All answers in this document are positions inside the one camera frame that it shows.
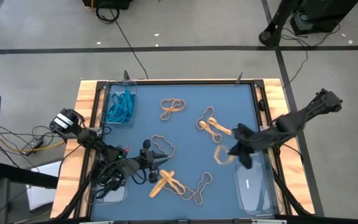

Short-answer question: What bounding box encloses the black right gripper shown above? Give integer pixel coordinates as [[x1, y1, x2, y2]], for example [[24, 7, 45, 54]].
[[227, 122, 262, 170]]

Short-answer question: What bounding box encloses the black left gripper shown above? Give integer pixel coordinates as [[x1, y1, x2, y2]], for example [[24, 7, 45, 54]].
[[133, 139, 170, 184]]

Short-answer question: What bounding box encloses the clear plastic basket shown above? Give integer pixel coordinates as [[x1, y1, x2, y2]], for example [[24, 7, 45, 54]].
[[105, 80, 138, 129], [86, 145, 130, 206], [233, 154, 277, 218]]

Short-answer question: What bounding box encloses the blue table mat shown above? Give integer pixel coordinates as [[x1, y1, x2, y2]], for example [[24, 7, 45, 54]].
[[89, 83, 281, 222]]

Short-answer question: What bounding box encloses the black stand pole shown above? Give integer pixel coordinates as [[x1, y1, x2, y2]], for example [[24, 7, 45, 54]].
[[259, 0, 296, 47]]

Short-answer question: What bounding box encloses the white sheet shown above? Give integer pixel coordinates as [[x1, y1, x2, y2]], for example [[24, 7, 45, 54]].
[[25, 160, 64, 212]]

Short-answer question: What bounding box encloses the black power adapter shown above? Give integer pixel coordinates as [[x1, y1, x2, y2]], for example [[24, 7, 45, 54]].
[[20, 138, 45, 153]]

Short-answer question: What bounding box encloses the black support beam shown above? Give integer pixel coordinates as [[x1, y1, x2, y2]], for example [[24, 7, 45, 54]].
[[0, 162, 59, 189]]

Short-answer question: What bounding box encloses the black equipment box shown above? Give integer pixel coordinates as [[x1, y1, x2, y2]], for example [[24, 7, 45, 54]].
[[290, 0, 358, 35]]

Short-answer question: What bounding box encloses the black equipment case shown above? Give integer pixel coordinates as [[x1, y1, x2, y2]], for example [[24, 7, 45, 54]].
[[81, 0, 134, 10]]

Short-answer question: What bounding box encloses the black cable sleeve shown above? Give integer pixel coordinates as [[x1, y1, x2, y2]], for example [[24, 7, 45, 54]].
[[54, 149, 98, 220], [272, 169, 312, 217]]

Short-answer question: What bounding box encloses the yellow cable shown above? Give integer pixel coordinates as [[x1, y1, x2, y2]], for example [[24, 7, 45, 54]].
[[0, 136, 67, 156]]

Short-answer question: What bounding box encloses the thin black cable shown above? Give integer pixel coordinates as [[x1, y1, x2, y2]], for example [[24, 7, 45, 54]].
[[280, 23, 341, 88]]

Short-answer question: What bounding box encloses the black floor cable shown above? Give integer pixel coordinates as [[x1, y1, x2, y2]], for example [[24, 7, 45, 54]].
[[95, 5, 149, 80]]

